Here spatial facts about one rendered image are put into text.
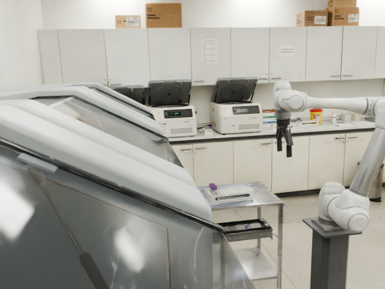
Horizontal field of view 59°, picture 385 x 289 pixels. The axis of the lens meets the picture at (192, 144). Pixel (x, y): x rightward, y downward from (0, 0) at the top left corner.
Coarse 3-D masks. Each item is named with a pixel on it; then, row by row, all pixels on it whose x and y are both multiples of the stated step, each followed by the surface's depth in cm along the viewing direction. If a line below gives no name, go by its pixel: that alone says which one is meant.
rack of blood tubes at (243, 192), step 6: (246, 186) 236; (222, 192) 226; (228, 192) 227; (234, 192) 226; (240, 192) 225; (246, 192) 226; (252, 192) 227; (210, 198) 222; (222, 198) 225; (228, 198) 231; (234, 198) 225; (240, 198) 226; (252, 198) 228; (216, 204) 223
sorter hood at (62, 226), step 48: (0, 144) 48; (0, 192) 35; (48, 192) 40; (96, 192) 47; (0, 240) 28; (48, 240) 31; (96, 240) 35; (144, 240) 40; (192, 240) 47; (0, 288) 23; (48, 288) 25; (96, 288) 28; (144, 288) 31; (192, 288) 35; (240, 288) 40
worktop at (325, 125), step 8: (328, 120) 509; (336, 120) 507; (360, 120) 499; (200, 128) 475; (264, 128) 457; (296, 128) 449; (304, 128) 447; (312, 128) 445; (320, 128) 443; (328, 128) 442; (336, 128) 444; (344, 128) 446; (352, 128) 449; (184, 136) 419; (192, 136) 417; (200, 136) 415; (216, 136) 417; (224, 136) 419; (232, 136) 421
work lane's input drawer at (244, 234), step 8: (224, 224) 196; (232, 224) 197; (240, 224) 196; (248, 224) 196; (256, 224) 196; (264, 224) 192; (232, 232) 186; (240, 232) 186; (248, 232) 187; (256, 232) 188; (264, 232) 189; (272, 232) 189; (232, 240) 186; (240, 240) 187
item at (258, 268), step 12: (204, 192) 246; (264, 192) 242; (228, 204) 222; (240, 204) 221; (252, 204) 221; (264, 204) 221; (276, 204) 222; (240, 252) 267; (252, 252) 266; (252, 264) 250; (264, 264) 249; (252, 276) 235; (264, 276) 235; (276, 276) 235
